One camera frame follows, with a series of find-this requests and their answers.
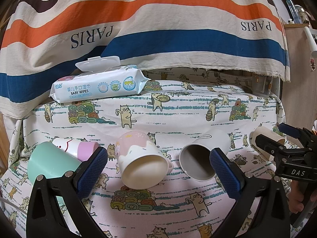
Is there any white cup with grey interior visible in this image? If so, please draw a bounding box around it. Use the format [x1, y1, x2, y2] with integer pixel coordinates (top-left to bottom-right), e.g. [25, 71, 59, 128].
[179, 129, 230, 182]

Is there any cat print tablecloth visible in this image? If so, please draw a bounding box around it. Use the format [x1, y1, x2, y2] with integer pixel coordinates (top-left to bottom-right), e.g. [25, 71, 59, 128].
[1, 69, 285, 237]

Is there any white cup with lilac base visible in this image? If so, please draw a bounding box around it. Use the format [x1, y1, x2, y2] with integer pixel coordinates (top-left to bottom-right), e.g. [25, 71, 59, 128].
[52, 138, 99, 162]

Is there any person's right hand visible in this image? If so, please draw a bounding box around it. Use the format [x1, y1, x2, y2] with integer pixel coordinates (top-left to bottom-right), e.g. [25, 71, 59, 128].
[288, 180, 304, 214]

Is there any pink and white ceramic mug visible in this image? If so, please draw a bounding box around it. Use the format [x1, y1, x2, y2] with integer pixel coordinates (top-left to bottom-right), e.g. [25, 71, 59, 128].
[115, 131, 174, 190]

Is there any baby wipes pack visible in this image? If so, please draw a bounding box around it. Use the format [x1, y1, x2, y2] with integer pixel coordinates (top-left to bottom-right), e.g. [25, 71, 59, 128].
[49, 56, 149, 103]

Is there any beige cup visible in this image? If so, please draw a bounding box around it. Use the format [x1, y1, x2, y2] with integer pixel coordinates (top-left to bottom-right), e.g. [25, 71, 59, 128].
[250, 126, 286, 161]

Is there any mint green cup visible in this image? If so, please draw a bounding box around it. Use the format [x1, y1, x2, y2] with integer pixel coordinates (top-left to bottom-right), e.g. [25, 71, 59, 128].
[27, 141, 81, 185]

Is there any striped Paris cloth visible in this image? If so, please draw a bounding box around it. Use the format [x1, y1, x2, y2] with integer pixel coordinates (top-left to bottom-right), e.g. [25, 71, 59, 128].
[1, 0, 290, 119]

